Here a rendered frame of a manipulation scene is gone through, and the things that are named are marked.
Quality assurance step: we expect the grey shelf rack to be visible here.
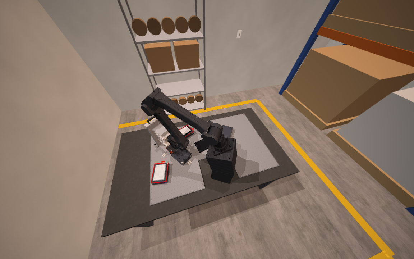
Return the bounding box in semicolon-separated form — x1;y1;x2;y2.
147;120;168;152

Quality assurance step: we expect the white microplate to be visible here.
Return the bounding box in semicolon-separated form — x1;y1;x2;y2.
153;164;166;181

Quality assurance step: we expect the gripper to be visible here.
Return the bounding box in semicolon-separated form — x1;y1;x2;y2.
166;145;177;154

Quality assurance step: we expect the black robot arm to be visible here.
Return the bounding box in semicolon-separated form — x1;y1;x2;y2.
141;87;232;156

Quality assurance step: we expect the dark grey flat nest with red border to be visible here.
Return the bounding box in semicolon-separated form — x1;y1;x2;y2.
151;163;169;185

